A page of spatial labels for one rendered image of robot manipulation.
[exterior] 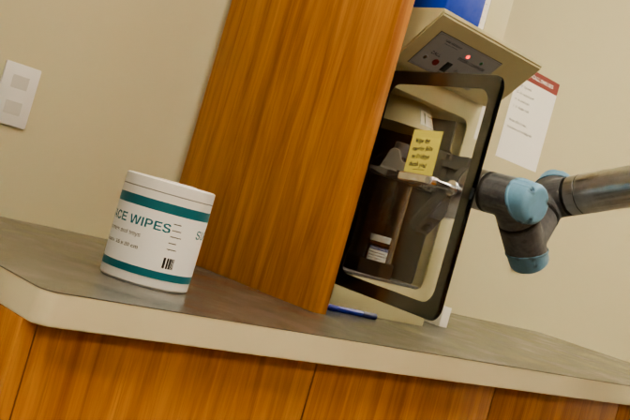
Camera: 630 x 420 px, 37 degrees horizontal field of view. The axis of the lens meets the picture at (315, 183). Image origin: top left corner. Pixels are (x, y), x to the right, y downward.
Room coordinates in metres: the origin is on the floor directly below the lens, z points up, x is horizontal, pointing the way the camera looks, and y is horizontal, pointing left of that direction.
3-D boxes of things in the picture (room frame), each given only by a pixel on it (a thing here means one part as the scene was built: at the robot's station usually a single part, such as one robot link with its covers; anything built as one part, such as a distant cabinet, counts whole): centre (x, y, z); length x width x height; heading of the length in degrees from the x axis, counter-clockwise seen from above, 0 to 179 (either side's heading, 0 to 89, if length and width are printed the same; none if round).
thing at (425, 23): (1.79, -0.21, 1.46); 0.32 x 0.12 x 0.10; 132
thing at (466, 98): (1.59, -0.16, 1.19); 0.30 x 0.01 x 0.40; 33
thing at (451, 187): (1.51, -0.17, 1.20); 0.10 x 0.05 x 0.03; 33
